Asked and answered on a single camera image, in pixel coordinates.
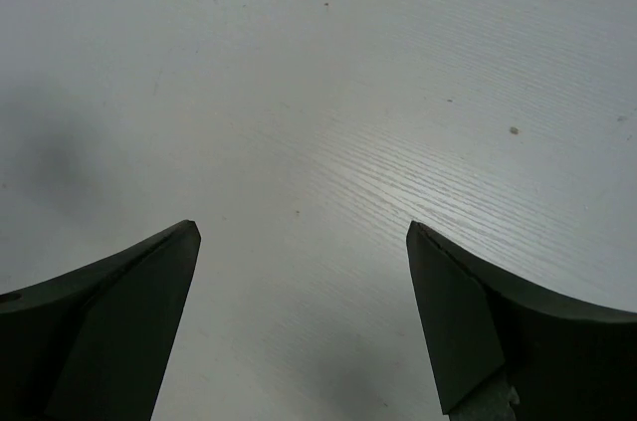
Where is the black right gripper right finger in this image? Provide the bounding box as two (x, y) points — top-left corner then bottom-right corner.
(406, 222), (636, 420)

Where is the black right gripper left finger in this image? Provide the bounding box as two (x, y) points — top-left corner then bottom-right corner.
(1, 220), (201, 420)

